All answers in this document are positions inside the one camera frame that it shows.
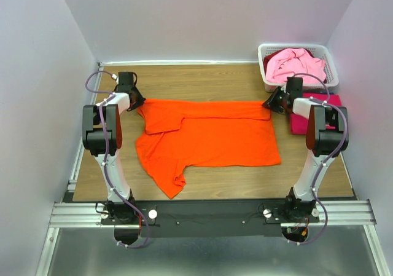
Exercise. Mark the aluminium frame rail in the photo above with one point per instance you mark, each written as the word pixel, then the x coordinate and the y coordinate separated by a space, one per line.
pixel 343 242

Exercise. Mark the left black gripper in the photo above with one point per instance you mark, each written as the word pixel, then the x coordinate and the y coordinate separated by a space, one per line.
pixel 140 100

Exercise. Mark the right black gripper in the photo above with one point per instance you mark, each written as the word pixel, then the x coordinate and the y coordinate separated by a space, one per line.
pixel 270 102

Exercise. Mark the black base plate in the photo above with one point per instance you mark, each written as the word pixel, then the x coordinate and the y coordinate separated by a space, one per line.
pixel 154 219

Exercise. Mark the orange t-shirt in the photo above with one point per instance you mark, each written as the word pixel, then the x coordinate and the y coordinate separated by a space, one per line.
pixel 179 134

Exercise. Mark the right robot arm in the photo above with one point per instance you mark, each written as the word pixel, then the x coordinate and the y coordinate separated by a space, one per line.
pixel 327 135

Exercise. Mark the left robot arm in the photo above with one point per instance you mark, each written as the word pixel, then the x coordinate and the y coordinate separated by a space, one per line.
pixel 102 137

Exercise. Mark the folded magenta t-shirt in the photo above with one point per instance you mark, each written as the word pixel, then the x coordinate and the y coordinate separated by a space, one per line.
pixel 299 124

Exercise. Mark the pink t-shirt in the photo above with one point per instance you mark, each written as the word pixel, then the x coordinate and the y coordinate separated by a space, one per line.
pixel 296 65

